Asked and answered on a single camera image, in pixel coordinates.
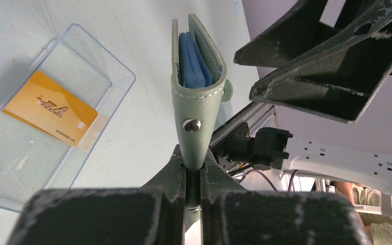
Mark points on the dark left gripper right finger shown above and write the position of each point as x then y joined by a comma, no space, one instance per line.
233,215

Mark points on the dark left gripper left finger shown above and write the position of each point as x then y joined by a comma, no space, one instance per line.
151,214

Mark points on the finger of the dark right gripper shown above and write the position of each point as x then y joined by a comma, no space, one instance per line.
296,32
338,78

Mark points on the clear plastic tray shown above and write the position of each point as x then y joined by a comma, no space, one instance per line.
32,160

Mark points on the orange VIP card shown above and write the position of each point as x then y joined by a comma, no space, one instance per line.
44,104

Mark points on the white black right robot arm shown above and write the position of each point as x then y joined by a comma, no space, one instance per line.
275,148

